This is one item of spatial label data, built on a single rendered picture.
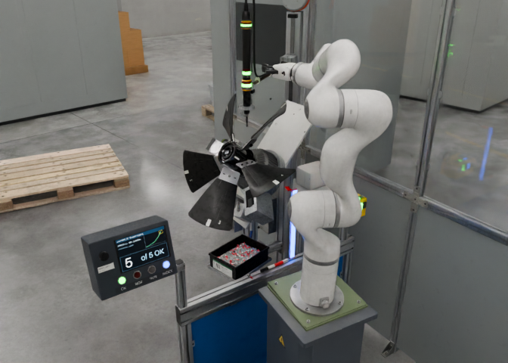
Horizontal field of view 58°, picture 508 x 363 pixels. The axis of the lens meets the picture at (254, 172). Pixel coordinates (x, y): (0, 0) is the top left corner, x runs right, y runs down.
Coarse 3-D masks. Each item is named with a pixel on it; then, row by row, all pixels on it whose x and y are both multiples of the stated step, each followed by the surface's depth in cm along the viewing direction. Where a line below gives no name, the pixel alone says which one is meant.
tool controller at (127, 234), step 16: (128, 224) 152; (144, 224) 149; (160, 224) 149; (96, 240) 139; (112, 240) 141; (128, 240) 144; (144, 240) 147; (160, 240) 150; (96, 256) 139; (112, 256) 142; (144, 256) 147; (160, 256) 150; (96, 272) 139; (112, 272) 142; (128, 272) 145; (144, 272) 148; (160, 272) 151; (176, 272) 154; (96, 288) 143; (112, 288) 142; (128, 288) 145
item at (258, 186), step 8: (248, 168) 207; (256, 168) 206; (264, 168) 206; (272, 168) 205; (280, 168) 204; (248, 176) 201; (256, 176) 200; (264, 176) 199; (272, 176) 197; (280, 176) 196; (288, 176) 195; (248, 184) 197; (256, 184) 196; (264, 184) 194; (272, 184) 193; (256, 192) 192; (264, 192) 191
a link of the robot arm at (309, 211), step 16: (304, 192) 143; (320, 192) 143; (288, 208) 144; (304, 208) 140; (320, 208) 140; (304, 224) 141; (320, 224) 142; (304, 240) 150; (320, 240) 146; (336, 240) 150; (320, 256) 147; (336, 256) 149
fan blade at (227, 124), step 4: (232, 100) 233; (228, 104) 238; (232, 104) 231; (228, 108) 237; (232, 108) 229; (228, 112) 236; (232, 112) 228; (224, 116) 245; (228, 116) 234; (232, 116) 226; (224, 120) 245; (228, 120) 233; (232, 120) 226; (224, 124) 245; (228, 124) 233; (232, 124) 225; (228, 128) 235; (232, 128) 224; (228, 132) 237; (232, 132) 224
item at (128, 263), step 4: (124, 256) 144; (128, 256) 144; (132, 256) 145; (120, 260) 143; (124, 260) 144; (128, 260) 144; (132, 260) 145; (124, 264) 144; (128, 264) 144; (132, 264) 145; (136, 264) 146; (124, 268) 144; (128, 268) 145; (132, 268) 145
